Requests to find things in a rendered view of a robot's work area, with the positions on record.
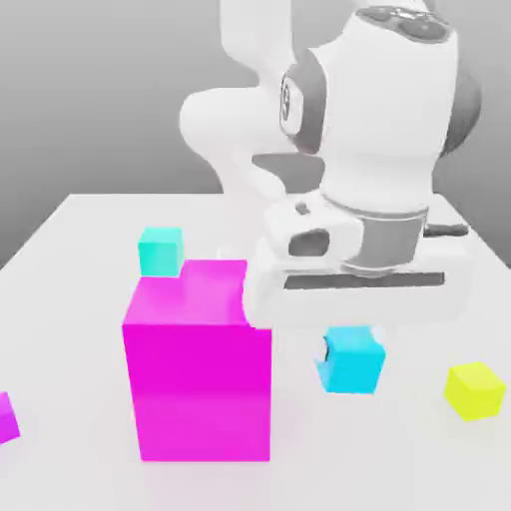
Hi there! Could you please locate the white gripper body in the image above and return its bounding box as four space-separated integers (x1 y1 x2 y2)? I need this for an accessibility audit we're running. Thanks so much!
242 238 472 330

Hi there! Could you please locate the small cyan cube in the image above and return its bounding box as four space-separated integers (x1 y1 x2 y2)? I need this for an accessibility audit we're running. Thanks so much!
313 325 387 395

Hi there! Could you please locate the small yellow cube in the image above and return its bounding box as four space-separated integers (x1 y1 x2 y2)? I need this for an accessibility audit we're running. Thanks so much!
443 360 507 422

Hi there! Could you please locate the small turquoise cube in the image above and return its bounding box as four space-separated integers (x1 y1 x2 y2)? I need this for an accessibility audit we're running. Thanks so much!
137 226 185 278

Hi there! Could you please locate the small magenta cube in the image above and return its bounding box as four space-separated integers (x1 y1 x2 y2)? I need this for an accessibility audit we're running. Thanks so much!
0 391 21 445

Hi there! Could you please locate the large magenta box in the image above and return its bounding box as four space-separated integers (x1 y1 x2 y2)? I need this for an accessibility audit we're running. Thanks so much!
121 258 273 463

